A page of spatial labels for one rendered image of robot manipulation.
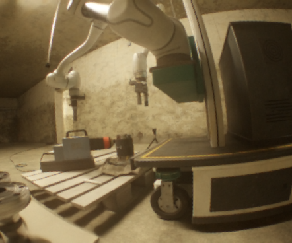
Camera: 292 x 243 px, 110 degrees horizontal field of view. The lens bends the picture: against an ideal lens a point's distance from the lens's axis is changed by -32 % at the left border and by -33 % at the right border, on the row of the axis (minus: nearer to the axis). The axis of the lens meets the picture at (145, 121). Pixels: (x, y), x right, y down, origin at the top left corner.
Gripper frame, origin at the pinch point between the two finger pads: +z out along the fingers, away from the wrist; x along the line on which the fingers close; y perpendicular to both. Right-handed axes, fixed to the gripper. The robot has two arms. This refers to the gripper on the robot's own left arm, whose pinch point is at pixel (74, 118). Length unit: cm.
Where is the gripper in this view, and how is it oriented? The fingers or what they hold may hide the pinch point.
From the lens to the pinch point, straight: 123.5
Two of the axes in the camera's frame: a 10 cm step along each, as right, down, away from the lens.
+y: -9.2, 0.7, -3.8
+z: 0.9, 10.0, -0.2
